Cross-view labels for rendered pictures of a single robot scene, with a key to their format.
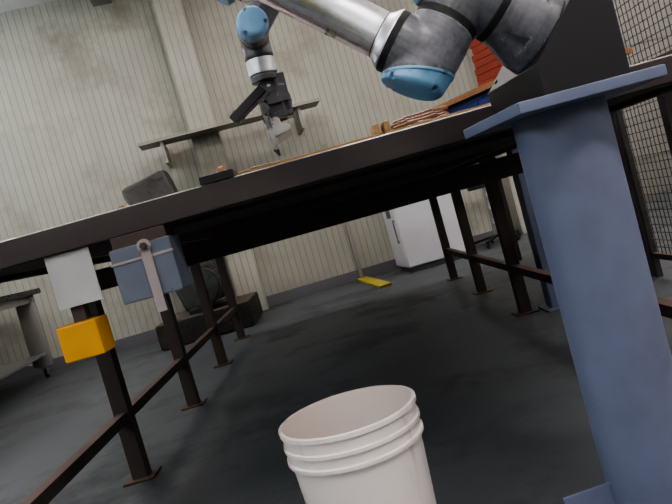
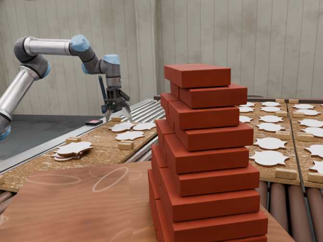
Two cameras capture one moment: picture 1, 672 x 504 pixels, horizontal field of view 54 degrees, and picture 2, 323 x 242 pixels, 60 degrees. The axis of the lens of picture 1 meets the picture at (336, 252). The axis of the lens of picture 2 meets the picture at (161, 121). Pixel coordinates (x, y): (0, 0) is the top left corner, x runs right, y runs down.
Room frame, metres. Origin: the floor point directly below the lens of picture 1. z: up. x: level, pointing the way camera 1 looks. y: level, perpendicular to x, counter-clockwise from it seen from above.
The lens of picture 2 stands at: (2.48, -1.16, 1.34)
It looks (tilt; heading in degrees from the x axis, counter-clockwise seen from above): 15 degrees down; 112
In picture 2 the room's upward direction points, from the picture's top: 2 degrees counter-clockwise
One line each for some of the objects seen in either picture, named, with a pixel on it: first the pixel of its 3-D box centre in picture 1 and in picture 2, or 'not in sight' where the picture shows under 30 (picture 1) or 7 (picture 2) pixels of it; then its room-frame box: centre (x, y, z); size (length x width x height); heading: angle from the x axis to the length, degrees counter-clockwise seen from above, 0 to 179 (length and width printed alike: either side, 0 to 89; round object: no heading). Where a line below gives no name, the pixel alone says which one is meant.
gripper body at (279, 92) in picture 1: (272, 98); (114, 97); (1.74, 0.05, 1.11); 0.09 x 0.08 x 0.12; 92
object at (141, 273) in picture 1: (151, 270); not in sight; (1.48, 0.41, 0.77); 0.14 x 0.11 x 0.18; 90
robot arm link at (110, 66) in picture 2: (254, 38); (111, 66); (1.73, 0.05, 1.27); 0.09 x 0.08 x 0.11; 4
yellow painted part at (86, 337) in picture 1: (76, 304); not in sight; (1.47, 0.59, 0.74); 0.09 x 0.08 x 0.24; 90
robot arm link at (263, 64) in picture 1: (262, 69); (114, 81); (1.74, 0.06, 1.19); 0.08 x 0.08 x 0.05
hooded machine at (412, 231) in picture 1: (415, 204); not in sight; (7.09, -0.95, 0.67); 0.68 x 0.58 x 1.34; 98
